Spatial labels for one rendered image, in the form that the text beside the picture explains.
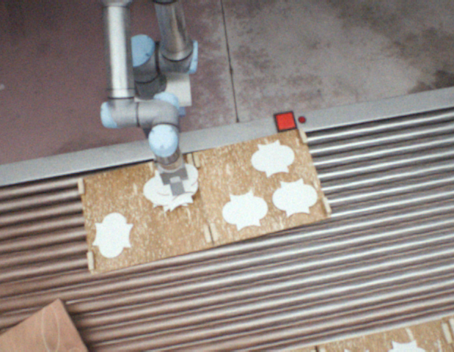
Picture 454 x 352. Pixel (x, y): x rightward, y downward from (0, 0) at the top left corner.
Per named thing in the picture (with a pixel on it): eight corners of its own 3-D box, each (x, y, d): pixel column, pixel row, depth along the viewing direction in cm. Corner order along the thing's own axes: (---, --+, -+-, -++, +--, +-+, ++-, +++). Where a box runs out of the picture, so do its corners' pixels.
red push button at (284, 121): (275, 116, 166) (275, 115, 164) (290, 114, 166) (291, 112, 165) (279, 130, 164) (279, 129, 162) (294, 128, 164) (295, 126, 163)
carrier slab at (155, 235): (80, 180, 157) (78, 178, 156) (191, 155, 160) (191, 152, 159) (92, 276, 145) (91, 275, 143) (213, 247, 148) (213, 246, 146)
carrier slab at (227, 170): (192, 154, 160) (191, 152, 159) (301, 130, 163) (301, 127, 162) (214, 247, 148) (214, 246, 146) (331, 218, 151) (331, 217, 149)
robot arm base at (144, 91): (126, 73, 176) (120, 58, 167) (163, 65, 177) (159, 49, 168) (133, 104, 170) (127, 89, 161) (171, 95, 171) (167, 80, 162)
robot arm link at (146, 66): (129, 56, 167) (121, 31, 154) (163, 56, 167) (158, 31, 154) (126, 82, 162) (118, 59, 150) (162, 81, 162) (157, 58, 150)
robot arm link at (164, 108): (139, 90, 125) (136, 125, 122) (178, 89, 125) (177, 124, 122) (144, 104, 133) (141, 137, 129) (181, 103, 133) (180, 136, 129)
